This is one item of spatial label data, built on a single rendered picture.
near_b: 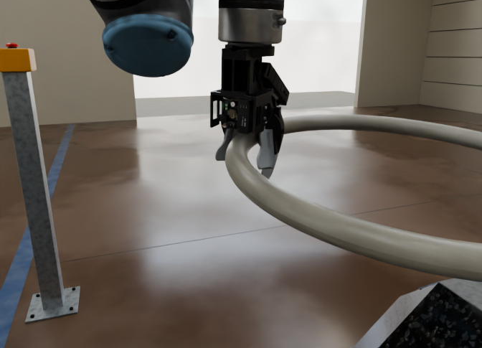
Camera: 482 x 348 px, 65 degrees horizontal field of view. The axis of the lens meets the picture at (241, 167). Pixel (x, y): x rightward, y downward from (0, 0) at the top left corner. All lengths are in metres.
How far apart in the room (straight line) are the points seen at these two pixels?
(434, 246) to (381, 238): 0.04
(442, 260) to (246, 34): 0.35
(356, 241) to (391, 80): 8.40
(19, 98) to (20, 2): 5.09
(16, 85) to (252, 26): 1.21
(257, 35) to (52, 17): 6.15
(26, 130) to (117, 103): 5.02
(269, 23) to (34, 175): 1.31
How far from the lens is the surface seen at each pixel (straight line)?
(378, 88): 8.52
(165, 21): 0.40
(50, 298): 1.90
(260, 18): 0.52
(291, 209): 0.36
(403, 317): 0.49
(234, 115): 0.55
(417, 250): 0.34
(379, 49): 8.44
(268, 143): 0.59
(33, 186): 1.69
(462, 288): 0.49
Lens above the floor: 1.06
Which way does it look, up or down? 17 degrees down
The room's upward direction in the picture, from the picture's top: straight up
